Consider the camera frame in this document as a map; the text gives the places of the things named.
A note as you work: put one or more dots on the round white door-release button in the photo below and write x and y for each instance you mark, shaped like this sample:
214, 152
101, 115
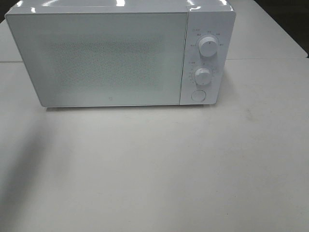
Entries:
198, 95

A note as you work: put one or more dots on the white timer knob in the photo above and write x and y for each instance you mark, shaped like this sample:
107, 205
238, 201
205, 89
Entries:
202, 76

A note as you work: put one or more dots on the white microwave door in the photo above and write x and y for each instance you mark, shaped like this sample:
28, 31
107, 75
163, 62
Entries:
102, 59

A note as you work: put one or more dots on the upper white power knob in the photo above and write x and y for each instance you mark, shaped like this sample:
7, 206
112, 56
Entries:
208, 46

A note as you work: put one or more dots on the white microwave oven body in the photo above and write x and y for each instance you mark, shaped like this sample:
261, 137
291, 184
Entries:
204, 17

